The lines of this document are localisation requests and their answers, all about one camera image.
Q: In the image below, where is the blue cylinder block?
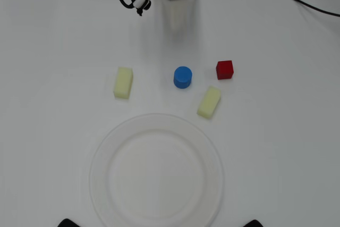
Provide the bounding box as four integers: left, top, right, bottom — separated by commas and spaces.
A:
173, 66, 193, 89

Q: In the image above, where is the red cube block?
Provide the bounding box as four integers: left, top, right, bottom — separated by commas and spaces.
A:
215, 60, 235, 80

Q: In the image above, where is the pale yellow rectangular block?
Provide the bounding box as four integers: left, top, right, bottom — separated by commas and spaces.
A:
197, 86, 222, 120
113, 66, 134, 100

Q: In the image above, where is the white round plate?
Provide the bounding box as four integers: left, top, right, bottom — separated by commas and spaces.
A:
89, 113, 225, 227

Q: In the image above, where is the black camera stand foot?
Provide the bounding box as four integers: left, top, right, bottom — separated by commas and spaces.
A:
57, 218, 81, 227
242, 219, 265, 227

